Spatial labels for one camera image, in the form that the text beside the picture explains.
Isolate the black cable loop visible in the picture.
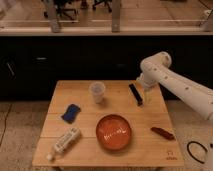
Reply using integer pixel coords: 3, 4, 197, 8
186, 140, 209, 165

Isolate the translucent white cup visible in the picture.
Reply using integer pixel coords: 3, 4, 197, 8
89, 81, 106, 103

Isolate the orange ceramic bowl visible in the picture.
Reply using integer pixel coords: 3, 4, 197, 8
96, 114, 132, 151

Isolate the white tube bottle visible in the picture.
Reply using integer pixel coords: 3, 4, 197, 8
46, 127, 81, 161

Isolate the black office chair right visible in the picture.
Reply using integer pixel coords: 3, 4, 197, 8
92, 0, 113, 14

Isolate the wooden table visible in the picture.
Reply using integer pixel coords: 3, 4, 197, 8
33, 81, 183, 167

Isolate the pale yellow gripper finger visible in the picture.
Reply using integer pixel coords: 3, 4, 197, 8
144, 89, 150, 103

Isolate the blue sponge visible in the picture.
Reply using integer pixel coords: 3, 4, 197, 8
61, 104, 81, 123

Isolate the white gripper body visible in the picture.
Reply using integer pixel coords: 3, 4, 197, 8
136, 73, 157, 91

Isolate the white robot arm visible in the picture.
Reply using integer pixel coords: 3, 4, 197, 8
137, 52, 213, 123

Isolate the black office chair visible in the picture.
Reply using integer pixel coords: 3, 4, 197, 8
92, 0, 113, 14
53, 0, 78, 20

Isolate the black office chair left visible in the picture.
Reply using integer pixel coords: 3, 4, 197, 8
53, 0, 78, 20

